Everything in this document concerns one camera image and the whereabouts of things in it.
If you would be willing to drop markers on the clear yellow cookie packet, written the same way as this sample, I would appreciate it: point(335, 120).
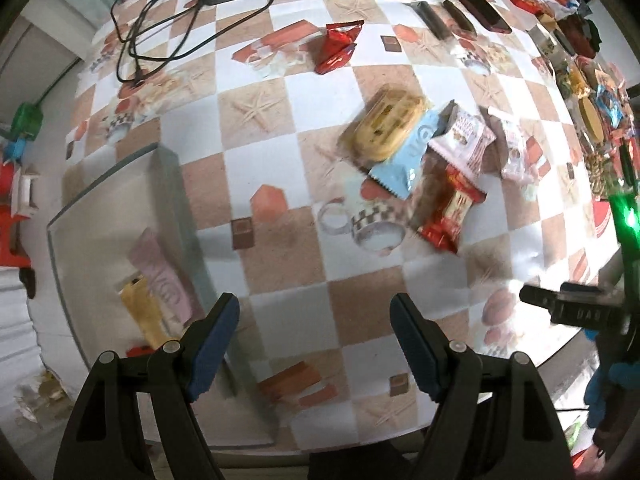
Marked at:
point(382, 125)

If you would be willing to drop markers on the blue plastic bowl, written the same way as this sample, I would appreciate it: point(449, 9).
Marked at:
point(14, 150)

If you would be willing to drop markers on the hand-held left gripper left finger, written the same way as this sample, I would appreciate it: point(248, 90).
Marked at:
point(215, 350)

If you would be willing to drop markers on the small red snack packet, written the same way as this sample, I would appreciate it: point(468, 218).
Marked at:
point(137, 351)

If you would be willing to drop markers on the dark red snack packet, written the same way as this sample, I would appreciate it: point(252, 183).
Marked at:
point(447, 205)

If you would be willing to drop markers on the dark red smartphone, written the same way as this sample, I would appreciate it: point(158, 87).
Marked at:
point(470, 0)

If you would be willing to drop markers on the checkered printed tablecloth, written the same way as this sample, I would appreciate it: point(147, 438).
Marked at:
point(280, 130)

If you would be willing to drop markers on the person's right hand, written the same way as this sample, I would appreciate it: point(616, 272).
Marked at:
point(602, 395)

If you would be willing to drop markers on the light blue snack packet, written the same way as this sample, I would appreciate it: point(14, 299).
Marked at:
point(407, 160)

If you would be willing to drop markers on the gold yellow snack packet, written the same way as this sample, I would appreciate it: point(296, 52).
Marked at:
point(145, 310)

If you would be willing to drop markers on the pink white cranberry packet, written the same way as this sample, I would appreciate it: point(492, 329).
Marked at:
point(515, 150)
point(462, 140)

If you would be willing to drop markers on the red round lid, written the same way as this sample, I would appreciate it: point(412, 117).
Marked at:
point(602, 217)

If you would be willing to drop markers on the small white stool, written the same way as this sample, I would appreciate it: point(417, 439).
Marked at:
point(27, 190)

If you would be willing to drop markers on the pile of assorted snacks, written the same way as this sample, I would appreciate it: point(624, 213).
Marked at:
point(590, 70)

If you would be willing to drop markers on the dark brown snack bar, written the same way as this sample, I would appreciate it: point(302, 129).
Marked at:
point(429, 20)
point(460, 16)

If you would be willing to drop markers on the grey rectangular tray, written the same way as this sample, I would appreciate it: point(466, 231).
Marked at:
point(100, 240)

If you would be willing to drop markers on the green plastic bucket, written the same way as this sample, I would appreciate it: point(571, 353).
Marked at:
point(26, 121)

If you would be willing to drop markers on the red twisted candy packet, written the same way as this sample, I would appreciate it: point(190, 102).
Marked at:
point(337, 45)

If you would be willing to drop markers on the red plastic stool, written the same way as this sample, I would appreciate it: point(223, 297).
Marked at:
point(10, 210)

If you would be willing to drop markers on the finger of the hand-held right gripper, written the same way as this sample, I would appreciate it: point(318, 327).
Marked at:
point(580, 307)

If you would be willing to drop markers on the plain pink snack packet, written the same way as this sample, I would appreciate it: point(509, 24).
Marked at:
point(167, 275)

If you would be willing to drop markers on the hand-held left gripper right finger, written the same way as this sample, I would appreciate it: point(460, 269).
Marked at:
point(415, 350)

